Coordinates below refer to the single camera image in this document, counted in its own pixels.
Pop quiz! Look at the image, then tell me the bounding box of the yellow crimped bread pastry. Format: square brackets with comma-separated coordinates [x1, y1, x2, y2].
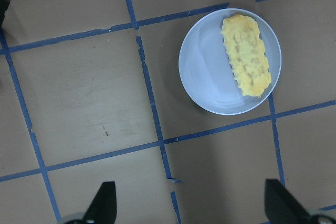
[220, 14, 271, 98]

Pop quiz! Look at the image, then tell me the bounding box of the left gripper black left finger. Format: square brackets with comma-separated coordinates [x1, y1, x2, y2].
[82, 182, 117, 223]

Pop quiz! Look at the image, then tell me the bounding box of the light blue round plate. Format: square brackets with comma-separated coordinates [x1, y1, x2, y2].
[178, 8, 282, 115]

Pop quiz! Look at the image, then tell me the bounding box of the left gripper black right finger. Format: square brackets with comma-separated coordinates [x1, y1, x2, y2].
[264, 179, 318, 224]

